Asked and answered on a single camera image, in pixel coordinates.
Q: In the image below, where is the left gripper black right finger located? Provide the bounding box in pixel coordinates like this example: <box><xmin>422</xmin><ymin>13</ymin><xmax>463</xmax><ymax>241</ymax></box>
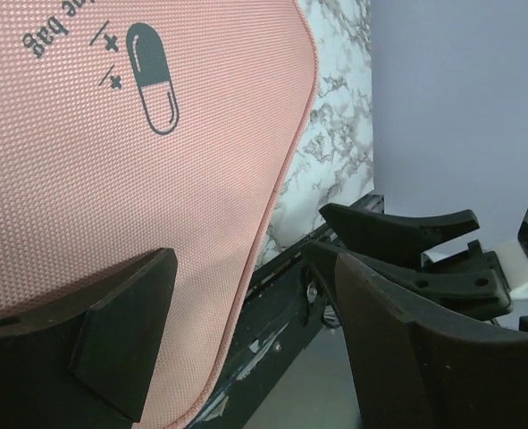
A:
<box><xmin>335</xmin><ymin>254</ymin><xmax>528</xmax><ymax>428</ymax></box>

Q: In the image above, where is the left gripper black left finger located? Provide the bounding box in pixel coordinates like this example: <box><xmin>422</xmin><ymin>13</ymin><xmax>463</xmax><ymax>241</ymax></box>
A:
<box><xmin>0</xmin><ymin>248</ymin><xmax>178</xmax><ymax>428</ymax></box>

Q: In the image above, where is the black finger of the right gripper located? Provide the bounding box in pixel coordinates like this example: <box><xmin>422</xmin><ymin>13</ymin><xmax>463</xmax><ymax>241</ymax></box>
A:
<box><xmin>301</xmin><ymin>240</ymin><xmax>512</xmax><ymax>320</ymax></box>
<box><xmin>320</xmin><ymin>203</ymin><xmax>480</xmax><ymax>266</ymax></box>

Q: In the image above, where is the pink medicine kit case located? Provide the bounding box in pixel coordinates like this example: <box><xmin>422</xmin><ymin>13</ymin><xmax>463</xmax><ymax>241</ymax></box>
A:
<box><xmin>0</xmin><ymin>1</ymin><xmax>319</xmax><ymax>428</ymax></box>

